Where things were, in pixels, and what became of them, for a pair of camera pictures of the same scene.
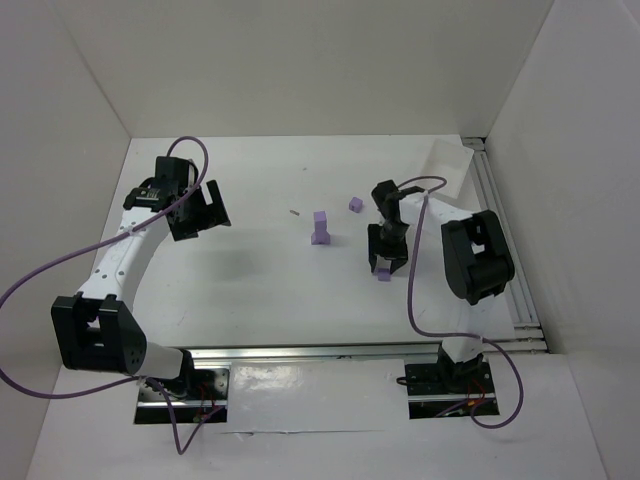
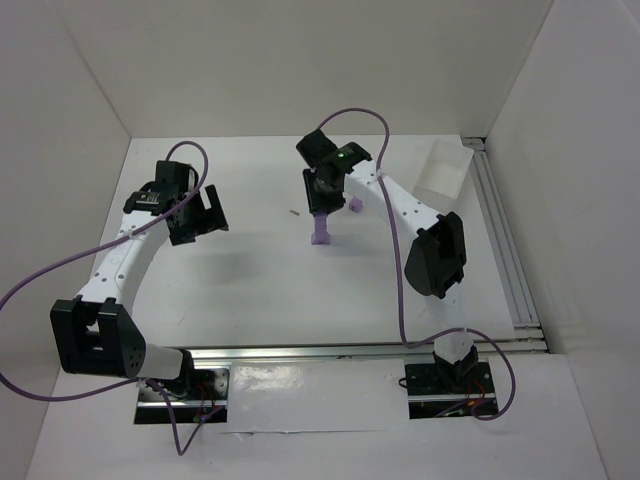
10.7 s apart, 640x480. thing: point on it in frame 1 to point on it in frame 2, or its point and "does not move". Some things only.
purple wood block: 355,204 does not move
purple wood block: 320,238 does not move
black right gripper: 388,250 to 325,201
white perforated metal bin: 450,161 does not move
